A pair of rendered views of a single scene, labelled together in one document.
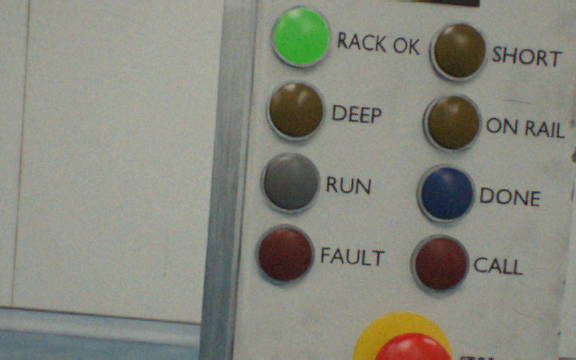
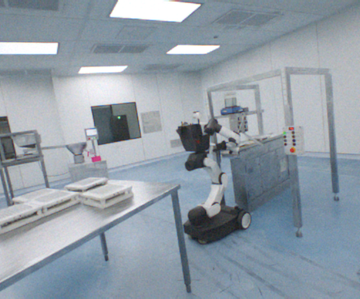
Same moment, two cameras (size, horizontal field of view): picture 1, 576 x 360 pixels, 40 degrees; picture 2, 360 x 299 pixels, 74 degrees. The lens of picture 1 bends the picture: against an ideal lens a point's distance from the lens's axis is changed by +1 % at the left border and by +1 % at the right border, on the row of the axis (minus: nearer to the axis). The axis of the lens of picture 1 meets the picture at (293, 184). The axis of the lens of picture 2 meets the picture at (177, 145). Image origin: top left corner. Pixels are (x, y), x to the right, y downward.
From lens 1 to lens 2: 212 cm
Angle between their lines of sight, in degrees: 58
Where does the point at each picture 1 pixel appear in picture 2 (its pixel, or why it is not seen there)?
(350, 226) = (289, 142)
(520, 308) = (299, 146)
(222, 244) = (331, 139)
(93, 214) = (342, 130)
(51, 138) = not seen: hidden behind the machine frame
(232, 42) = (328, 107)
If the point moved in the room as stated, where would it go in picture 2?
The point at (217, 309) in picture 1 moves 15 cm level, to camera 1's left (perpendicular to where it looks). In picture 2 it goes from (332, 149) to (319, 149)
